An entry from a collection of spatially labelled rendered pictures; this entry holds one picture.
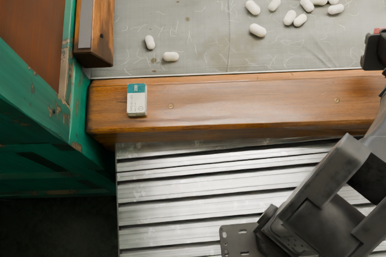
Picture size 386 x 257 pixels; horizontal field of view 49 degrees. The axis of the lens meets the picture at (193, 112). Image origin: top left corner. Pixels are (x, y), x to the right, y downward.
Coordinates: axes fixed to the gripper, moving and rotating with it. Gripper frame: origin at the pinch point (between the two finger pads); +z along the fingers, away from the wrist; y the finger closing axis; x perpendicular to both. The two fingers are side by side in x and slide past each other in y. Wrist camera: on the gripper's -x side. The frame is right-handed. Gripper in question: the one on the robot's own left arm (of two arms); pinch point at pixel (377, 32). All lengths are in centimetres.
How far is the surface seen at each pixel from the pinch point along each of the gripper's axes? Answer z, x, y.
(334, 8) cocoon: 10.1, -1.7, 5.4
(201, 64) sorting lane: 3.5, 6.9, 32.7
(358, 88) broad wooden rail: -3.8, 9.6, 3.0
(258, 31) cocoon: 6.6, 1.5, 21.0
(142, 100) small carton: -6.0, 9.4, 44.1
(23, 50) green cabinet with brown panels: -21, -8, 57
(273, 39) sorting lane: 7.2, 3.5, 17.8
